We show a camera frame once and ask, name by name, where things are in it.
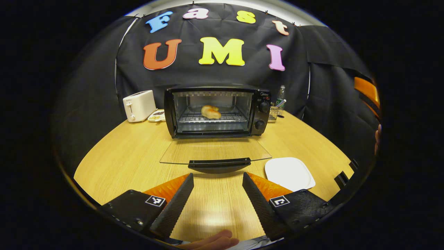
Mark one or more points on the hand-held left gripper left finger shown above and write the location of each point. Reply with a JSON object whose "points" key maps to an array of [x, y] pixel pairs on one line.
{"points": [[175, 208]]}

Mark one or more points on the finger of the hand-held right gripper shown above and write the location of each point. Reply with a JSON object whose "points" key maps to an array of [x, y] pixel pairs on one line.
{"points": [[366, 88]]}

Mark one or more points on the small patterned dish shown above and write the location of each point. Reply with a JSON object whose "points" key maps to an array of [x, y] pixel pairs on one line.
{"points": [[156, 116]]}

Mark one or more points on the black electric oven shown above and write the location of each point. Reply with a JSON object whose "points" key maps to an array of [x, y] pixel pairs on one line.
{"points": [[262, 118]]}

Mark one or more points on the clear green-label water bottle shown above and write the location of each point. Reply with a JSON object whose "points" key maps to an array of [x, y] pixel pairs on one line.
{"points": [[281, 93]]}

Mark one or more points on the white toaster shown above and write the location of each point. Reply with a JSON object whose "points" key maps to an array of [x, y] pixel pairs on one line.
{"points": [[138, 106]]}

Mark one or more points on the black table clamp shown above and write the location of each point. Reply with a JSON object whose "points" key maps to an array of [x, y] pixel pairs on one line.
{"points": [[353, 164], [341, 179]]}

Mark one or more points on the white square plate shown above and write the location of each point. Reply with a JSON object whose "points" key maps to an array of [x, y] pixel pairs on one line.
{"points": [[289, 173]]}

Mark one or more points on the black backdrop cloth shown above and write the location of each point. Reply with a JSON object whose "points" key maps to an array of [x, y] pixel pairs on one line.
{"points": [[93, 86]]}

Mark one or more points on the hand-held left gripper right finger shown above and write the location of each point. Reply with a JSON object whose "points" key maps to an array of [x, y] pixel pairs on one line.
{"points": [[262, 208]]}

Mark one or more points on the golden croissant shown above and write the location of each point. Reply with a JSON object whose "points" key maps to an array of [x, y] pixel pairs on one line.
{"points": [[211, 113]]}

